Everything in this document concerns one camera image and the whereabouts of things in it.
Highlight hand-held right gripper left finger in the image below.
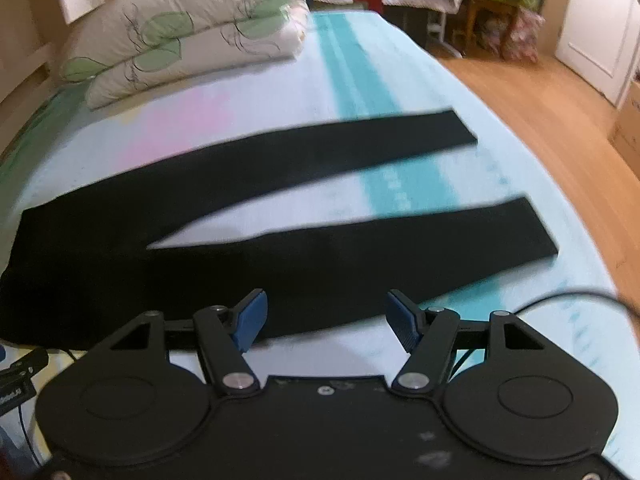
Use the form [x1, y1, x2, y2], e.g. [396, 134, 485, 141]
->
[92, 288, 271, 396]

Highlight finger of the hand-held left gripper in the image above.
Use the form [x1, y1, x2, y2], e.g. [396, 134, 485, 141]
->
[0, 349, 50, 380]

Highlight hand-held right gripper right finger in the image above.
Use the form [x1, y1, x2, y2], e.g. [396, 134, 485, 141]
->
[385, 288, 556, 393]

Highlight black pants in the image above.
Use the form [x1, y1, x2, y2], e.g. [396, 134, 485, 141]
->
[0, 107, 561, 352]

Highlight cardboard box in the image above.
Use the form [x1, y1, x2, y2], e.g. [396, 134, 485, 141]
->
[606, 82, 640, 167]

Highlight leaf-patterned cream pillow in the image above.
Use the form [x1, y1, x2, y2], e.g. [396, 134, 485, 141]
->
[57, 0, 311, 111]

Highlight floral pink bag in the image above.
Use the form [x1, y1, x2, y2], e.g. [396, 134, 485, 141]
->
[509, 7, 546, 64]

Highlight wooden stool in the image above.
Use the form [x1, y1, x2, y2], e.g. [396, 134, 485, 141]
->
[462, 0, 521, 58]

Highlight white door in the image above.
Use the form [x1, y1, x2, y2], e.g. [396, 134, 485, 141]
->
[554, 0, 640, 107]

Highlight black cable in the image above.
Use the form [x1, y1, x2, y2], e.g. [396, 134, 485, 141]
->
[515, 287, 640, 318]

